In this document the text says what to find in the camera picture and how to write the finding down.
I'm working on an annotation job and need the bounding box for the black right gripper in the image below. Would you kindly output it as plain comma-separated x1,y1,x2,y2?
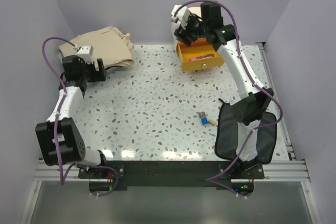
173,13,208,47

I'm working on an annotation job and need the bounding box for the pink capped glitter tube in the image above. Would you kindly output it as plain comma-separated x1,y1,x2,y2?
189,54,215,61

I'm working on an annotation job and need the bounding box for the yellow drawer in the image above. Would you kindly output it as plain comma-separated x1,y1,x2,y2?
176,39,224,72

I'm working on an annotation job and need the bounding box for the cream round drawer organizer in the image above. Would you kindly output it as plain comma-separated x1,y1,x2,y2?
171,5,202,44

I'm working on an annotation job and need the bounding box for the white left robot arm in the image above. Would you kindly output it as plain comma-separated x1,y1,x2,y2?
35,55,109,178

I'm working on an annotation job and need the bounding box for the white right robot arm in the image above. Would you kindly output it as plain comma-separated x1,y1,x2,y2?
171,14,277,178

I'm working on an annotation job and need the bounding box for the beige cloth bag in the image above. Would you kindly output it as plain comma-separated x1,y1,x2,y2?
70,27,134,68

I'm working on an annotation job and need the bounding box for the blue grey small cylinder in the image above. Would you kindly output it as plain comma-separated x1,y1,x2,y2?
198,111,208,125

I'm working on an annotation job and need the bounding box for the dark grey cloth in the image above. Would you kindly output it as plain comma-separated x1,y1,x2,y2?
215,102,277,164

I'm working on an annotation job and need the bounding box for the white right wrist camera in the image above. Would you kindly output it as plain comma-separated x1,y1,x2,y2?
171,5,191,29

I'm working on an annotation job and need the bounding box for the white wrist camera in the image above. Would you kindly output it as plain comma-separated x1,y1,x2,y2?
171,5,191,29
77,45,93,61

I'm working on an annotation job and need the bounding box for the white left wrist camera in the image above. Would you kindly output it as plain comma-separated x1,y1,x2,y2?
77,45,93,61

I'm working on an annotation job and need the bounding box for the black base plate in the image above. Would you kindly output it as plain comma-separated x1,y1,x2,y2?
78,159,266,193

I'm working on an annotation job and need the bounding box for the aluminium front rail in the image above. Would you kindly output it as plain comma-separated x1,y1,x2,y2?
33,161,310,182

